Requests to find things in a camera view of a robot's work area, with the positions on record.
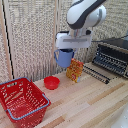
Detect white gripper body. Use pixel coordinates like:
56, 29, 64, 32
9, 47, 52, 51
55, 31, 93, 50

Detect blue mug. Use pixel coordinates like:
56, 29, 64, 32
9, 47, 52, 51
53, 48, 76, 69

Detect orange snack box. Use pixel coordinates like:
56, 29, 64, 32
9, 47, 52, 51
65, 58, 85, 84

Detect woven folding screen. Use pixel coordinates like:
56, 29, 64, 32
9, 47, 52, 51
0, 0, 128, 84

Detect black oven rack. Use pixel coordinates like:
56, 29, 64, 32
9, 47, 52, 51
82, 64, 112, 85

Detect black toaster oven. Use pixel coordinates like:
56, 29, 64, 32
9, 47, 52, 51
92, 37, 128, 80

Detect red bowl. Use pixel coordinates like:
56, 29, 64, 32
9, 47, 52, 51
43, 75, 61, 91

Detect red shopping basket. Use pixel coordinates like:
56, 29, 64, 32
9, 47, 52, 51
0, 77, 52, 128

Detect black cable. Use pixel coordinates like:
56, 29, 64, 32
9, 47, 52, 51
91, 33, 128, 43

